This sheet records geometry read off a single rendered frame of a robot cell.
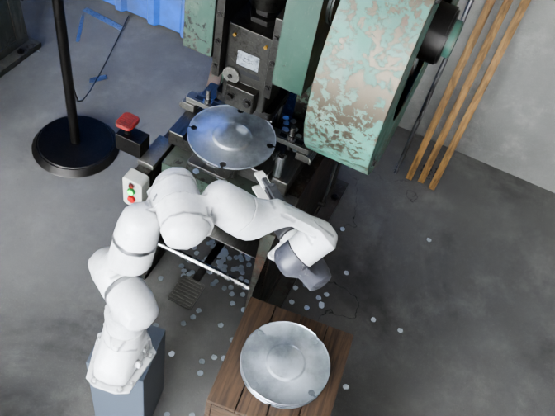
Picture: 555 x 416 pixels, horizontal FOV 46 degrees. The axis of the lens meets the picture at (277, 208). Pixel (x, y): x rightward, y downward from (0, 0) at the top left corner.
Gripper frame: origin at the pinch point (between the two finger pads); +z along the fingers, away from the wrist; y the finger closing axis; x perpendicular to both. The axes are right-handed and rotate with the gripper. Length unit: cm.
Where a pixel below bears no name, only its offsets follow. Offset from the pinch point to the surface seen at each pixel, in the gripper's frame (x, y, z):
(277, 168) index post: -9.8, -3.4, 7.1
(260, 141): -7.9, 0.2, 17.0
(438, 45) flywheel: -36, 56, -15
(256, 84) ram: -6.2, 21.3, 21.4
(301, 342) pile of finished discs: -2, -40, -36
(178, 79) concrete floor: -27, -78, 137
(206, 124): 5.6, 0.6, 29.8
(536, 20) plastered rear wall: -148, 1, 40
